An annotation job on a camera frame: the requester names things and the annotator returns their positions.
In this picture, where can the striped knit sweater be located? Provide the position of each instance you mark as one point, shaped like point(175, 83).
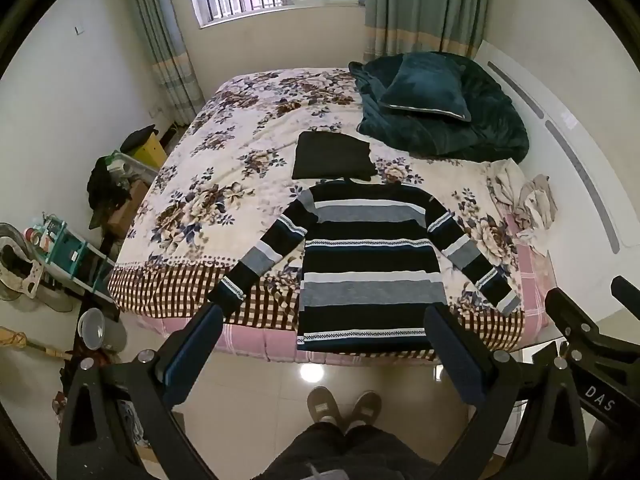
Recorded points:
point(370, 260)

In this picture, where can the folded black garment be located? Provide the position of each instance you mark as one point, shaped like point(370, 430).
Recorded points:
point(330, 155)

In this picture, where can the cardboard box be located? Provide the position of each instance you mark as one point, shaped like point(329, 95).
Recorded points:
point(125, 207)

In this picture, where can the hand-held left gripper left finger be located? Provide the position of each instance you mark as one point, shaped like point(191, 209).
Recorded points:
point(192, 355)

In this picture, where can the pink checked bed sheet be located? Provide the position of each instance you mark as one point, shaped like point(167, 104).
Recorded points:
point(535, 280)

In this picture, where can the black item on yellow box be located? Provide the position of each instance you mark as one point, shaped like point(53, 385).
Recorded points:
point(137, 137)

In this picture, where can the white floor fan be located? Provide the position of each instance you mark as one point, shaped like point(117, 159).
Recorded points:
point(20, 265)

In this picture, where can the black bag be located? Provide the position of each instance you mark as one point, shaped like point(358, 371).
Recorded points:
point(105, 185)

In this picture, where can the dark teal comforter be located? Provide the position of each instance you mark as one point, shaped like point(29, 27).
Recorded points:
point(490, 125)

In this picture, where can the dark teal pillow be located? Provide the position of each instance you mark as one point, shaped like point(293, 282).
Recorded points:
point(425, 90)

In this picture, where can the person's legs in dark pants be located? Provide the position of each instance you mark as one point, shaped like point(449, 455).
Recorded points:
point(350, 452)

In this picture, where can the teal plastic rack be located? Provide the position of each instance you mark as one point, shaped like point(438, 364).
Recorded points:
point(75, 255)

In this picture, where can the white headboard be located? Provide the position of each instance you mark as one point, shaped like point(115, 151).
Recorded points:
point(575, 110)

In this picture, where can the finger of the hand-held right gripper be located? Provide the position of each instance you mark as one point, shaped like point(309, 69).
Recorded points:
point(627, 295)
point(570, 312)

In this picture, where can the person's left grey slipper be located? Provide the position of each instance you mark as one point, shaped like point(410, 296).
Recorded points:
point(322, 402)

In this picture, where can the yellow box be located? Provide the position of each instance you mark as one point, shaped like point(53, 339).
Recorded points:
point(152, 152)

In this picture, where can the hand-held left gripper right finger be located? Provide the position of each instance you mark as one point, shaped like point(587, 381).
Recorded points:
point(457, 360)

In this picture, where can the person's grey slipper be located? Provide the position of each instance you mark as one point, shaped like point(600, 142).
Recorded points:
point(365, 407)
point(322, 402)

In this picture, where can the grey-green striped curtain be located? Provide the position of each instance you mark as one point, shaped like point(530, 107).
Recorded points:
point(425, 0)
point(165, 50)

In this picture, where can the floral blanket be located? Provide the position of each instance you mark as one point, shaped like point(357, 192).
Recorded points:
point(225, 160)

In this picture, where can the crumpled beige cloth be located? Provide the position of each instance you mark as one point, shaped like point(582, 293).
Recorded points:
point(537, 200)

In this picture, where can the person's right grey slipper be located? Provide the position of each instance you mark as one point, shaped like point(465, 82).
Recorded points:
point(365, 407)

